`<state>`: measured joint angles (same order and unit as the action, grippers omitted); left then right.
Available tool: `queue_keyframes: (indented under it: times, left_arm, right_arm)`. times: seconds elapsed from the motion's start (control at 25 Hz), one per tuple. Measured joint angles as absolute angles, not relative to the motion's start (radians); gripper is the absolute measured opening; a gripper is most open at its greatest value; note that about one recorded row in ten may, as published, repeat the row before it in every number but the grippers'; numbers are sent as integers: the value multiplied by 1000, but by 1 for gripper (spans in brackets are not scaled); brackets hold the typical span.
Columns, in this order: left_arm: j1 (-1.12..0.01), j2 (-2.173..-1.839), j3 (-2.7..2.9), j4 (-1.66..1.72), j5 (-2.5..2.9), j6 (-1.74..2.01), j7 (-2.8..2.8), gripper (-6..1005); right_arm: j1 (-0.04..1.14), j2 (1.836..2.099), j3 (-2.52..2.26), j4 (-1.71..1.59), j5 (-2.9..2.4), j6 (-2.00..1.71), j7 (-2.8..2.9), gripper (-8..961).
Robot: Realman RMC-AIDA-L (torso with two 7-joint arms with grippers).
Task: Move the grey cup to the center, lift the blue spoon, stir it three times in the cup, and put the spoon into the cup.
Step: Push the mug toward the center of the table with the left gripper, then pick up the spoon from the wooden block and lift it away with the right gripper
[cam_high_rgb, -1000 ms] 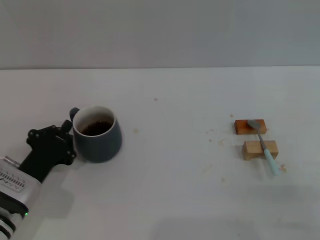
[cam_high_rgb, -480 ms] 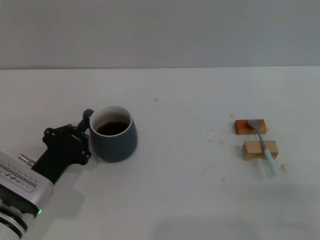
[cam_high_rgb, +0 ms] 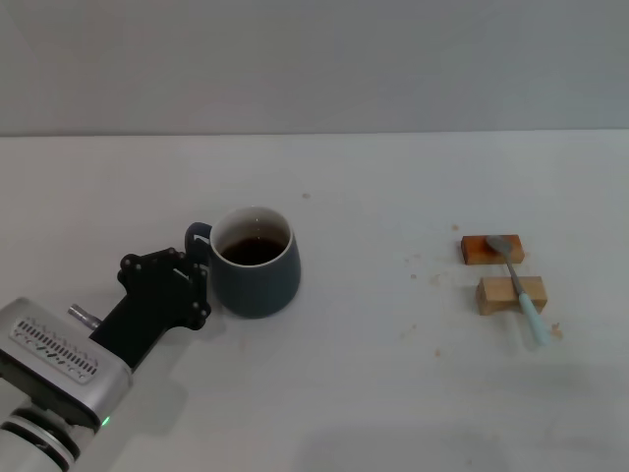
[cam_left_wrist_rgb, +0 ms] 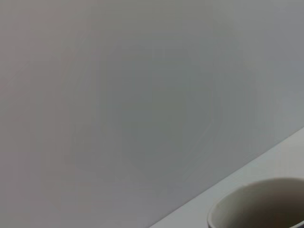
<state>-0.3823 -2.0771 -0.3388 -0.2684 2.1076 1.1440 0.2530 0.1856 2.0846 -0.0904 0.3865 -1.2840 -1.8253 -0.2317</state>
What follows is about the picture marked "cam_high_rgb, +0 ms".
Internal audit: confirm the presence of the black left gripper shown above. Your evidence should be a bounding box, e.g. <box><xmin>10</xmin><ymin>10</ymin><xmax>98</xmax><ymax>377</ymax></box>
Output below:
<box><xmin>87</xmin><ymin>248</ymin><xmax>213</xmax><ymax>369</ymax></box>

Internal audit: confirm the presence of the dark grey ceramic mug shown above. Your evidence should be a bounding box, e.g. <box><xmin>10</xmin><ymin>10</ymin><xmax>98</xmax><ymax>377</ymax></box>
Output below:
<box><xmin>185</xmin><ymin>206</ymin><xmax>302</xmax><ymax>320</ymax></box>

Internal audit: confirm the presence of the blue handled metal spoon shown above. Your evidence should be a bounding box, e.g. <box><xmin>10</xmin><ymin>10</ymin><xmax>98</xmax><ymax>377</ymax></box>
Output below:
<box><xmin>485</xmin><ymin>234</ymin><xmax>551</xmax><ymax>346</ymax></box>

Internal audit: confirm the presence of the dark coffee liquid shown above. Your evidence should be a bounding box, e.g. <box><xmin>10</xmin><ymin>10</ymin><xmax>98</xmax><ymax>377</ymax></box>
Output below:
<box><xmin>219</xmin><ymin>236</ymin><xmax>289</xmax><ymax>267</ymax></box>

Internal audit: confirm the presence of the reddish stained wooden block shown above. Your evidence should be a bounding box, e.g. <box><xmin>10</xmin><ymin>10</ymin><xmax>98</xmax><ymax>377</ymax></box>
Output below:
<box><xmin>460</xmin><ymin>233</ymin><xmax>526</xmax><ymax>266</ymax></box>

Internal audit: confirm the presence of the light notched wooden block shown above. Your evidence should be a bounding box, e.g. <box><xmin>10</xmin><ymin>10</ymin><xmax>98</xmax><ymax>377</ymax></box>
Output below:
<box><xmin>475</xmin><ymin>275</ymin><xmax>548</xmax><ymax>317</ymax></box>

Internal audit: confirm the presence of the silver cable connector plug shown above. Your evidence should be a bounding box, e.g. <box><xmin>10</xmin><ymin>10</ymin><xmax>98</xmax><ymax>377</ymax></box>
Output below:
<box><xmin>67</xmin><ymin>304</ymin><xmax>102</xmax><ymax>329</ymax></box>

